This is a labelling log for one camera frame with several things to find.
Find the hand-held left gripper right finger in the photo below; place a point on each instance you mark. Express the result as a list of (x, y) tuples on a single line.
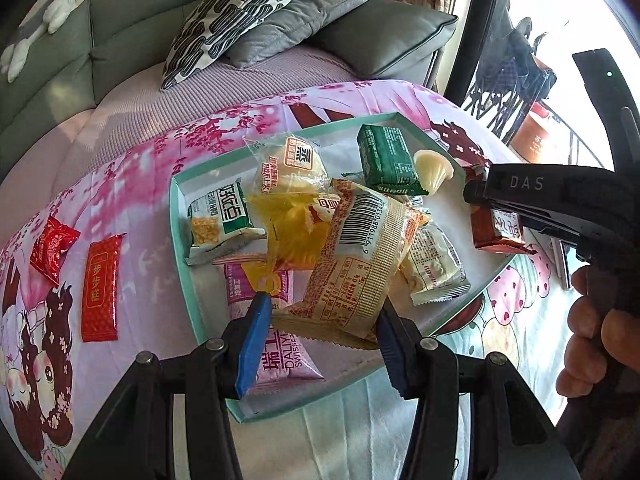
[(395, 355)]

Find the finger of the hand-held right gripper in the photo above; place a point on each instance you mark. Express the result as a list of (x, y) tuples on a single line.
[(474, 192)]

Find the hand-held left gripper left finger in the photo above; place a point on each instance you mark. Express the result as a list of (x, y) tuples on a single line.
[(255, 345)]

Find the purple swiss roll packet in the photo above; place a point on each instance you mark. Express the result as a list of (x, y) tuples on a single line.
[(285, 365)]

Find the dark red snack packet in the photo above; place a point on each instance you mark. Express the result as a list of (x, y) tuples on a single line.
[(495, 232)]

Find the green snack packet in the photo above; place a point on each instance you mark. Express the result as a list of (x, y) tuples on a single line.
[(390, 160)]

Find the red and beige cake packet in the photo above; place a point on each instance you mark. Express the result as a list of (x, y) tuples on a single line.
[(345, 270)]

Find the yellow clear snack packet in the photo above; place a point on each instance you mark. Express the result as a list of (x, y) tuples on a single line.
[(290, 230)]

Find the pale green cracker packet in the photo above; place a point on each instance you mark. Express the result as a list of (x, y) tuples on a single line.
[(225, 215)]

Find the teal shallow box tray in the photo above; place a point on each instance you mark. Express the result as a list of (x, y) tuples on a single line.
[(340, 150)]

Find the person's right hand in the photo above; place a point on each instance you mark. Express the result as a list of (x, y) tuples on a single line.
[(585, 310)]

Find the yellow jelly cup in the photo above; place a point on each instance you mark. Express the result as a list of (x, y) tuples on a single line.
[(435, 170)]

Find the orange plant pot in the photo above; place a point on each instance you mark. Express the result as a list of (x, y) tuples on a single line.
[(537, 130)]

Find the white clear snack packet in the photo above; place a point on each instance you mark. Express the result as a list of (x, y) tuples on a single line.
[(435, 265)]

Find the black metal chair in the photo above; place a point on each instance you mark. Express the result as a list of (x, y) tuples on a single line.
[(515, 70)]

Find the long red snack packet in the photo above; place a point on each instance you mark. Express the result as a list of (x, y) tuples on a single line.
[(100, 290)]

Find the pink floral printed blanket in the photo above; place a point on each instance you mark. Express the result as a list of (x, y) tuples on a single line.
[(150, 210)]

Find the clear wrapped bun packet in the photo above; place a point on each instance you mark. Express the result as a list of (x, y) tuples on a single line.
[(290, 165)]

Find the small red snack packet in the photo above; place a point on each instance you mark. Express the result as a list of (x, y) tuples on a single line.
[(50, 250)]

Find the grey pillow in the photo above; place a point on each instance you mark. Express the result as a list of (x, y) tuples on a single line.
[(310, 20)]

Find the pink knit sofa cover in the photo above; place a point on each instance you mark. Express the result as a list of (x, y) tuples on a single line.
[(150, 110)]

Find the black and white patterned pillow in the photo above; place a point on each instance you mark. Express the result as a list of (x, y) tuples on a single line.
[(225, 15)]

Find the grey sofa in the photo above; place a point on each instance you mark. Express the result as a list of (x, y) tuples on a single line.
[(125, 25)]

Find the grey and white plush toy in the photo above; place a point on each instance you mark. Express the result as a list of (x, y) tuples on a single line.
[(55, 10)]

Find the black window frame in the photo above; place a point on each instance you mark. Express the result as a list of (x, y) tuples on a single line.
[(475, 25)]

